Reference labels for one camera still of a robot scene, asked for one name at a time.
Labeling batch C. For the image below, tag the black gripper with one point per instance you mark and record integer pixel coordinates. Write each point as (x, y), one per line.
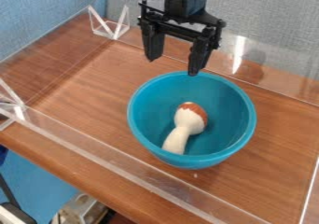
(184, 19)

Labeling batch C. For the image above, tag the white plush mushroom brown cap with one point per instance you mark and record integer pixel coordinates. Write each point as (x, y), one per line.
(190, 121)

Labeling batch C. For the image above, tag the blue plastic bowl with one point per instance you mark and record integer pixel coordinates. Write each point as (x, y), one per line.
(152, 107)

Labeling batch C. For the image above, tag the clear acrylic back barrier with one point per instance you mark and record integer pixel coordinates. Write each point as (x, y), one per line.
(130, 67)

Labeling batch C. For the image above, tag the clear acrylic barrier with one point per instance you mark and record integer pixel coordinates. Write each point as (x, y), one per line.
(130, 67)
(177, 192)

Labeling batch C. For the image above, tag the clear acrylic front barrier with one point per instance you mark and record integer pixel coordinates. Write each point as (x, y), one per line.
(177, 192)

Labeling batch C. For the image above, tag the white device under table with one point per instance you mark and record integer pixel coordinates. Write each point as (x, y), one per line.
(81, 210)

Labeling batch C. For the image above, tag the black stand leg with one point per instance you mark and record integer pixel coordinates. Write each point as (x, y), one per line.
(10, 212)

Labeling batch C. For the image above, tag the clear acrylic corner bracket back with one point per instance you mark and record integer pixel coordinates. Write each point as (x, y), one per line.
(106, 28)

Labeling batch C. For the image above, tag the clear acrylic corner bracket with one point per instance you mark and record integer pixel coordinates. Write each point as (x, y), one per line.
(10, 104)
(106, 28)

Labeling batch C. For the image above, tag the clear acrylic corner bracket left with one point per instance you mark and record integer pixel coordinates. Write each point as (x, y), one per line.
(10, 104)

